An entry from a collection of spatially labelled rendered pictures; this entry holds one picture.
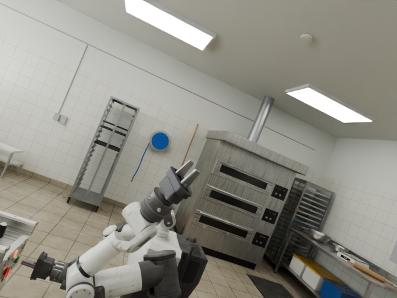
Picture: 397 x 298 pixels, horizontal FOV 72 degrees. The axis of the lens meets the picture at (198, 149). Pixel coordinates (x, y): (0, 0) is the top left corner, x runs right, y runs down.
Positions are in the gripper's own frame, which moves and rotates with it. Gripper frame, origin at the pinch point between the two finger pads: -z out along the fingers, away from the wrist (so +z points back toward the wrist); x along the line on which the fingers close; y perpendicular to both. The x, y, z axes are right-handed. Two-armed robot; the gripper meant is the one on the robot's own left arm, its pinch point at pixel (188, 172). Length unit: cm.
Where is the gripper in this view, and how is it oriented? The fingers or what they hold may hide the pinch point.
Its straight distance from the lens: 83.8
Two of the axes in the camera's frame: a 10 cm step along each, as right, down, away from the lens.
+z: -6.7, 7.1, 1.9
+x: -4.0, -5.7, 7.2
